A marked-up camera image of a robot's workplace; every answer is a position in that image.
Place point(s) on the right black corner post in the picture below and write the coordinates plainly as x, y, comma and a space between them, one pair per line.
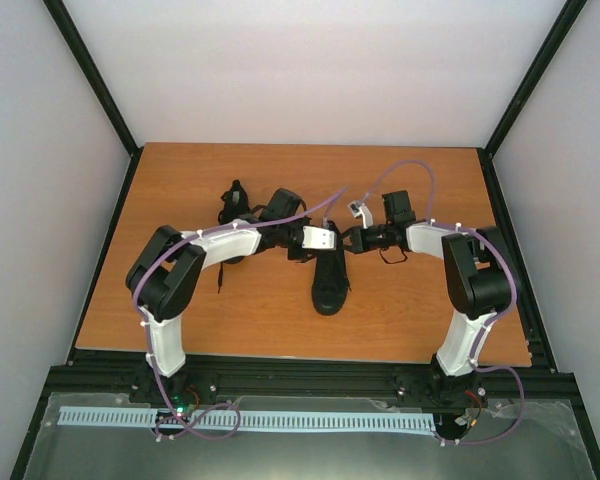
551, 44

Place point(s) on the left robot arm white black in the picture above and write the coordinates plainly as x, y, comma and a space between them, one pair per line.
164, 277

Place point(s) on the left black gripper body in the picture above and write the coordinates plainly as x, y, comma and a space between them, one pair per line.
301, 256

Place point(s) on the black sneaker with laces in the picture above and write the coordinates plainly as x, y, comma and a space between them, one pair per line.
331, 283

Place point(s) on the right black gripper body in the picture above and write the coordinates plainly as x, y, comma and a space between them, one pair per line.
377, 242

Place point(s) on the left black corner post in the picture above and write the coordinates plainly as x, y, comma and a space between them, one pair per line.
84, 59

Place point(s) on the black sneaker left one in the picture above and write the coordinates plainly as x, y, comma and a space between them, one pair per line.
233, 244

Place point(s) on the black corner post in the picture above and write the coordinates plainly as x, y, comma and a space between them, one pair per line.
551, 44
84, 59

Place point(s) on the white slotted cable duct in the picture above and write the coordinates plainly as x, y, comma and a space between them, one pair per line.
251, 421

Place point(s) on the grey metal base plate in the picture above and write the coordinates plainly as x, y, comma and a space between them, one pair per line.
305, 450

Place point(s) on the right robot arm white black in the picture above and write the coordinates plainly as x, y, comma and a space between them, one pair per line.
481, 284

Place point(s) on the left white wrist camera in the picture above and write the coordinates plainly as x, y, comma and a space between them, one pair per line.
317, 238

